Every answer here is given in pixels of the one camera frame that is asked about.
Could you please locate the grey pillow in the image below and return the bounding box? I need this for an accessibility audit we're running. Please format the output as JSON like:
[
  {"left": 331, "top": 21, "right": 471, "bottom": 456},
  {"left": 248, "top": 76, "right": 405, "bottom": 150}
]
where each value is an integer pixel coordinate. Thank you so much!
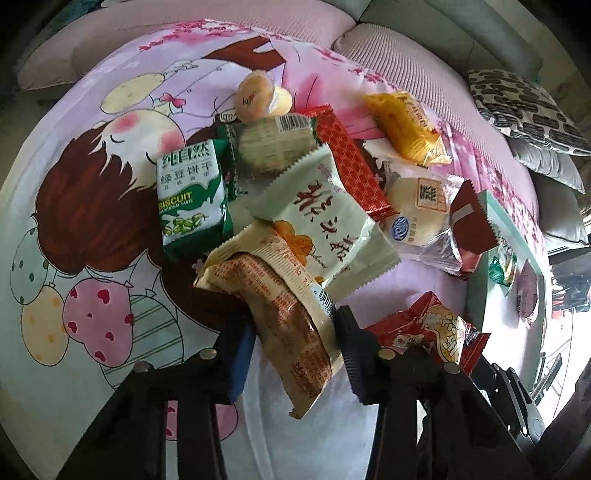
[
  {"left": 508, "top": 138, "right": 585, "bottom": 195},
  {"left": 531, "top": 175, "right": 591, "bottom": 245}
]

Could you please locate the red packet white band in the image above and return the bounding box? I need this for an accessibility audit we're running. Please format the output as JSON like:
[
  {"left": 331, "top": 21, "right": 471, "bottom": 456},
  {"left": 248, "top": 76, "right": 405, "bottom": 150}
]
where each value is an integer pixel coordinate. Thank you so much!
[{"left": 450, "top": 180, "right": 499, "bottom": 278}]

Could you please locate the small pink packet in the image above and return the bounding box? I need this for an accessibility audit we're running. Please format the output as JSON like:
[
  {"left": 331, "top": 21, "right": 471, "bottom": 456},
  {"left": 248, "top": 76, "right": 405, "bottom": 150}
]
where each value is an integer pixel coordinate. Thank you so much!
[{"left": 517, "top": 261, "right": 539, "bottom": 319}]

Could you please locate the round orange cake packet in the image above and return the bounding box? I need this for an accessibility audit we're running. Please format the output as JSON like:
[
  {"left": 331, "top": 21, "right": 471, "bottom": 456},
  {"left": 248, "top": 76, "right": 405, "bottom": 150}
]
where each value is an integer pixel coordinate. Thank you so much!
[{"left": 235, "top": 70, "right": 278, "bottom": 123}]

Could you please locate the beige orange-print snack packet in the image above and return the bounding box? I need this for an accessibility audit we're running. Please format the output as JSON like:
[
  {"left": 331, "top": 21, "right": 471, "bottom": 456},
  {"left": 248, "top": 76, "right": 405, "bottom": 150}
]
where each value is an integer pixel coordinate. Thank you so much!
[{"left": 194, "top": 220, "right": 345, "bottom": 420}]

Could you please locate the small green packet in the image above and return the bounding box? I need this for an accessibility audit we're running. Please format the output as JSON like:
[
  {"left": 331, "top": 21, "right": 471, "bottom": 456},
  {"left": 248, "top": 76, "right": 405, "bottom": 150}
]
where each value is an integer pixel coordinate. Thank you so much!
[{"left": 488, "top": 256, "right": 518, "bottom": 288}]

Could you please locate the teal storage box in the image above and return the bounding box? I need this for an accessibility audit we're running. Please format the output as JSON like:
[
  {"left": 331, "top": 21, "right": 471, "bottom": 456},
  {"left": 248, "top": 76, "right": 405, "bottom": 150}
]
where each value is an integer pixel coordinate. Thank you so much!
[{"left": 464, "top": 190, "right": 550, "bottom": 329}]

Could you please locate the pale green snack packet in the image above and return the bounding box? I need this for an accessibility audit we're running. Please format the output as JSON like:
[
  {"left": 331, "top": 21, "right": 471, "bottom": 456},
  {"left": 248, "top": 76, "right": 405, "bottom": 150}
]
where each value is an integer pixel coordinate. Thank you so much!
[{"left": 247, "top": 144, "right": 402, "bottom": 289}]

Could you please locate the red snack packet yellow print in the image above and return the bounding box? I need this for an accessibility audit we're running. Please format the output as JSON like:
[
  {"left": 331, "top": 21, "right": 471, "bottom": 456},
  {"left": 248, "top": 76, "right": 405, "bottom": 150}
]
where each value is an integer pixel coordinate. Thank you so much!
[{"left": 367, "top": 292, "right": 491, "bottom": 376}]

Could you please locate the green biscuit packet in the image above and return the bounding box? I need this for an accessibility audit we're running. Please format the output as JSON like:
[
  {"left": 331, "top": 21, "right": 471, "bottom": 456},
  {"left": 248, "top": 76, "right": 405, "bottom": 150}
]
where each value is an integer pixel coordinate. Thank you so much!
[{"left": 156, "top": 138, "right": 234, "bottom": 263}]

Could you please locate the grey sofa backrest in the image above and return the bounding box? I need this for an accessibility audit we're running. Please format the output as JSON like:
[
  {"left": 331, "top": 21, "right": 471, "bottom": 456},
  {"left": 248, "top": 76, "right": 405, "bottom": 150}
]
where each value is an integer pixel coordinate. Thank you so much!
[{"left": 360, "top": 0, "right": 543, "bottom": 81}]

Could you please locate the white round pastry packet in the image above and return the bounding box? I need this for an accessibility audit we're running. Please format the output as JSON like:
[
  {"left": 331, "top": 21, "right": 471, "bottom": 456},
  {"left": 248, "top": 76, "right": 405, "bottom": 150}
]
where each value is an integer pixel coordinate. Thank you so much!
[{"left": 362, "top": 138, "right": 465, "bottom": 278}]

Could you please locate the printed cartoon blanket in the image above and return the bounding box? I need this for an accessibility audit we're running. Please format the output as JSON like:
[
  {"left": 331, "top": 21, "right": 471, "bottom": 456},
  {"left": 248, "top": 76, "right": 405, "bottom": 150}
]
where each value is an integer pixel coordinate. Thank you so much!
[{"left": 0, "top": 18, "right": 552, "bottom": 480}]

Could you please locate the red patterned wafer packet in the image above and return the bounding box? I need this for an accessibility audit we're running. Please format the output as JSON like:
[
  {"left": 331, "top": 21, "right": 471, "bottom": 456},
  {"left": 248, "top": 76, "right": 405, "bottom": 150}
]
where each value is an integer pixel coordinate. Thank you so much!
[{"left": 302, "top": 105, "right": 398, "bottom": 222}]

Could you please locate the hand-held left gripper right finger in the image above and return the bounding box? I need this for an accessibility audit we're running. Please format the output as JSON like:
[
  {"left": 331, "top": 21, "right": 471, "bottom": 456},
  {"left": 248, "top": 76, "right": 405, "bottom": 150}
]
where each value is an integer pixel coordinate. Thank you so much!
[{"left": 335, "top": 305, "right": 539, "bottom": 480}]

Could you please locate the ribbed pink sofa cushion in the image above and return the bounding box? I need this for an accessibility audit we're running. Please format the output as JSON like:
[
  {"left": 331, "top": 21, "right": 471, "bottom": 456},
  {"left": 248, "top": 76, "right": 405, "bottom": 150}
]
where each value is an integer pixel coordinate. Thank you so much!
[{"left": 332, "top": 21, "right": 541, "bottom": 208}]

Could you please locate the round pale cake packet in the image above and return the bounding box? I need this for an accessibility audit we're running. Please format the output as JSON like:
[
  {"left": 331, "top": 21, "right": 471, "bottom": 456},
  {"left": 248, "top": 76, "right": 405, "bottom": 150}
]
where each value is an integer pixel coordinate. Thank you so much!
[{"left": 272, "top": 85, "right": 294, "bottom": 116}]

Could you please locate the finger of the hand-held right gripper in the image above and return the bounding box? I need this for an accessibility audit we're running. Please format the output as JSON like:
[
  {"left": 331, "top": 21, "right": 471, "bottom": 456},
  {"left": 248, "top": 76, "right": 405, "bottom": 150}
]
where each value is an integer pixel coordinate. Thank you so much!
[{"left": 473, "top": 357, "right": 548, "bottom": 448}]

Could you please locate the black white patterned pillow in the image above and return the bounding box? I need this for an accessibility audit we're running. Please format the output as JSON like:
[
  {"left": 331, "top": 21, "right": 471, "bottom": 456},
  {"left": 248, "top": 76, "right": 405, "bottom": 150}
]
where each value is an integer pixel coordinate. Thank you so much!
[{"left": 466, "top": 69, "right": 591, "bottom": 155}]

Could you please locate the clear green-trim cake packet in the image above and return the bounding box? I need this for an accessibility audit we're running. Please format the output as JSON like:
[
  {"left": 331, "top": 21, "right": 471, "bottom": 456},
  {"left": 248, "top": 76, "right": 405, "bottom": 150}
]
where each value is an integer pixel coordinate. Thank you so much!
[{"left": 217, "top": 114, "right": 319, "bottom": 185}]

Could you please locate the long pink sofa cushion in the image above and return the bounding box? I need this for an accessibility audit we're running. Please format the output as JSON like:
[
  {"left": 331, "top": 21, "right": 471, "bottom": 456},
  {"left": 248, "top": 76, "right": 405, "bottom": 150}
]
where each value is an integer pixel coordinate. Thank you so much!
[{"left": 18, "top": 0, "right": 358, "bottom": 90}]

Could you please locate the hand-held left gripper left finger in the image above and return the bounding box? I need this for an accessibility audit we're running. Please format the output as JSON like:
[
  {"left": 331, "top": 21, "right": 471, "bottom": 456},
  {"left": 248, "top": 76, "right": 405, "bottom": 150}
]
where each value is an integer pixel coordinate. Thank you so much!
[{"left": 58, "top": 318, "right": 259, "bottom": 480}]

